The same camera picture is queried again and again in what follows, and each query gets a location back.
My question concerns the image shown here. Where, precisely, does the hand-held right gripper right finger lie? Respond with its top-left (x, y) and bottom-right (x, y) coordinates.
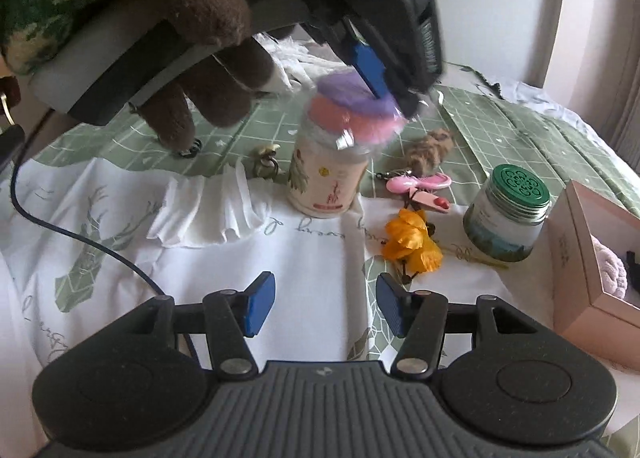
top-left (375, 272), bottom-right (522, 382)

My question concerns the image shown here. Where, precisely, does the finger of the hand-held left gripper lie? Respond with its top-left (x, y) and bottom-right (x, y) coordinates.
top-left (372, 33), bottom-right (439, 119)
top-left (320, 13), bottom-right (395, 100)

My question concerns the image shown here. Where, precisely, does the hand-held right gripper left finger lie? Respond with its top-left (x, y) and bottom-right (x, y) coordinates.
top-left (127, 272), bottom-right (277, 382)

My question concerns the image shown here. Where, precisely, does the purple powder puff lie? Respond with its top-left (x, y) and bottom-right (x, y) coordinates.
top-left (316, 73), bottom-right (402, 120)

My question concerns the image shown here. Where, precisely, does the brown fluffy hair accessory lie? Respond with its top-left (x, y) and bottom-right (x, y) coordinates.
top-left (402, 128), bottom-right (457, 177)

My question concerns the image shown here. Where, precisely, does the orange flower hair accessory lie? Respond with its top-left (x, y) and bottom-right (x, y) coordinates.
top-left (381, 208), bottom-right (444, 275)

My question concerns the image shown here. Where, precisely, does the pink comb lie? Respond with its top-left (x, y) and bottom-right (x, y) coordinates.
top-left (384, 173), bottom-right (454, 195)

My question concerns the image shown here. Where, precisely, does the small pink hair clip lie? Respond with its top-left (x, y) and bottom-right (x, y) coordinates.
top-left (407, 190), bottom-right (452, 215)

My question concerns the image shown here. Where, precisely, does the pink cardboard box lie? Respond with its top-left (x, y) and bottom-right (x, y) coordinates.
top-left (547, 180), bottom-right (640, 357)

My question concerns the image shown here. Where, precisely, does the white crumpled cloth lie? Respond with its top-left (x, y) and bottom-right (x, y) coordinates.
top-left (254, 32), bottom-right (346, 95)

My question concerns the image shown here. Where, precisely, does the gold leaf hair pin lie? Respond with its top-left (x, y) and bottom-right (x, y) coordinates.
top-left (449, 243), bottom-right (510, 270)

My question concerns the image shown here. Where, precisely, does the white ruffled cloth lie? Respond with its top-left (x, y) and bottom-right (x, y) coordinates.
top-left (146, 165), bottom-right (272, 250)

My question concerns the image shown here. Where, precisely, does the cream labelled jar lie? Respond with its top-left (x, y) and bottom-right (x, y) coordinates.
top-left (286, 110), bottom-right (372, 215)

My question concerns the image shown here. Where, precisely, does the green lid glass jar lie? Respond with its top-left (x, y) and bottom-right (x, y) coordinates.
top-left (462, 163), bottom-right (551, 262)

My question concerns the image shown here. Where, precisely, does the lavender fluffy hair accessory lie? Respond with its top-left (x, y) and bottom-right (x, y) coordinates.
top-left (592, 235), bottom-right (629, 300)

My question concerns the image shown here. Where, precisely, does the black cable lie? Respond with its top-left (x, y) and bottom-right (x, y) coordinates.
top-left (8, 148), bottom-right (201, 360)

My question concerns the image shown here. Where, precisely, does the striped black white hair tie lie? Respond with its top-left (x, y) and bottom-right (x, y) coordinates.
top-left (172, 137), bottom-right (202, 159)

